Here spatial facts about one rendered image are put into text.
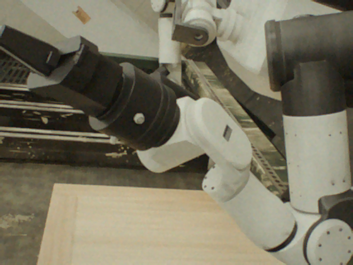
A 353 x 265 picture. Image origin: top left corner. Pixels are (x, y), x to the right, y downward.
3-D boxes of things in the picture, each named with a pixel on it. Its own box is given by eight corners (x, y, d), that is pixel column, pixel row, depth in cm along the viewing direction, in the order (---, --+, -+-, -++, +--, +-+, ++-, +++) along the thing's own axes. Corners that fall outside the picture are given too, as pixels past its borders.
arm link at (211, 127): (142, 144, 59) (208, 207, 63) (191, 118, 53) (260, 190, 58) (159, 113, 63) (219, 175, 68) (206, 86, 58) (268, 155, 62)
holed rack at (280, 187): (314, 228, 106) (315, 226, 106) (302, 227, 106) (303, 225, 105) (191, 60, 257) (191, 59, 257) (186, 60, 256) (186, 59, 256)
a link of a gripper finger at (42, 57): (3, 19, 46) (57, 50, 49) (-10, 47, 45) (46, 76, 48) (9, 16, 44) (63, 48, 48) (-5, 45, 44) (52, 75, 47)
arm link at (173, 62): (180, 98, 142) (181, 54, 140) (179, 101, 133) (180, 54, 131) (159, 98, 142) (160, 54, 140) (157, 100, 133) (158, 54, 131)
